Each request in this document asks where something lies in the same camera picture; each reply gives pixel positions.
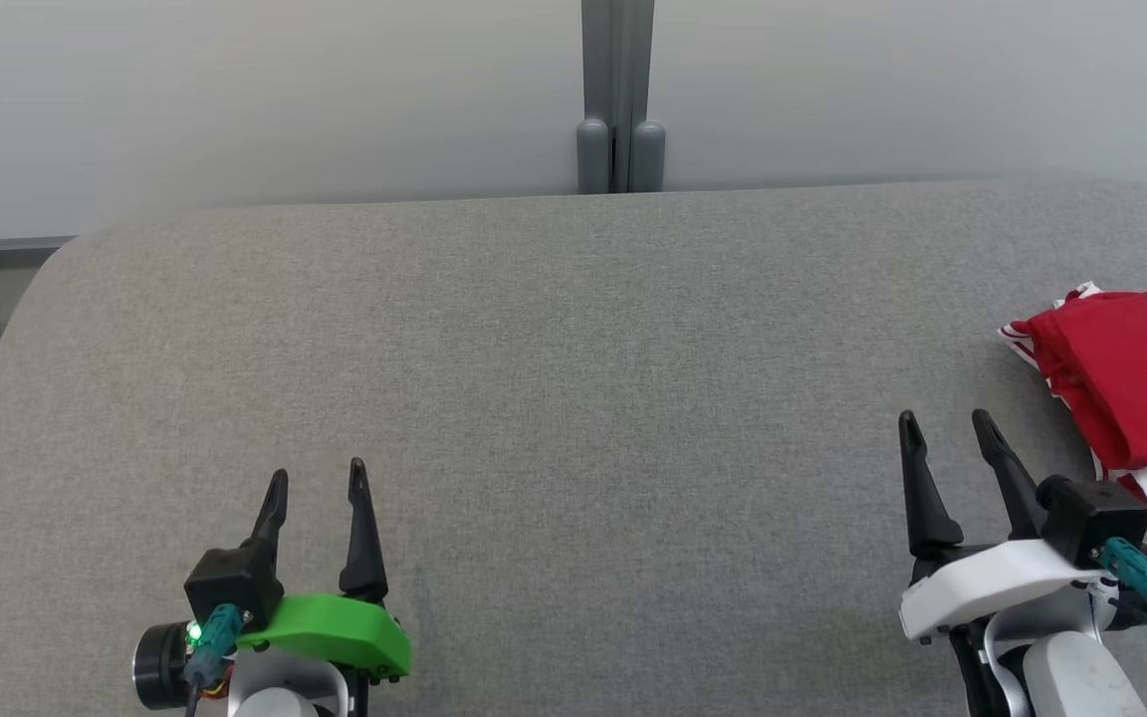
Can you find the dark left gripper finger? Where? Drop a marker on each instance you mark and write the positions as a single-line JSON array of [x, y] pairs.
[[362, 548], [272, 523]]

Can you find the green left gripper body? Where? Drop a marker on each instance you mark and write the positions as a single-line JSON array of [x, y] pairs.
[[335, 632]]

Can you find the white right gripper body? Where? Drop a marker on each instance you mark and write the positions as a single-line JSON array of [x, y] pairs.
[[992, 583]]

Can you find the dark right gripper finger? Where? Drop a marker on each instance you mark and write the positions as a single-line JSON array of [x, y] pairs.
[[1017, 493], [927, 508]]

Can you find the red jersey white sleeves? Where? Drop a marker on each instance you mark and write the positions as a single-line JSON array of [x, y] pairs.
[[1131, 378]]

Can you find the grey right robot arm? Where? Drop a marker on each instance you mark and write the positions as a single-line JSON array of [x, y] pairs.
[[1081, 677]]

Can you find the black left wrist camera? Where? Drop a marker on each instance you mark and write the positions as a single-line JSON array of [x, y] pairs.
[[230, 583]]

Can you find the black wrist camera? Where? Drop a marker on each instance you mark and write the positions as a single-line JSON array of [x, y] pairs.
[[1091, 518], [230, 583]]

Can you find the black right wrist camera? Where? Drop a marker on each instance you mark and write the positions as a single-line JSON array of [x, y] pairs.
[[1091, 518]]

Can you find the grey partition post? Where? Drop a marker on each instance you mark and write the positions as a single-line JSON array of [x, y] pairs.
[[621, 90]]

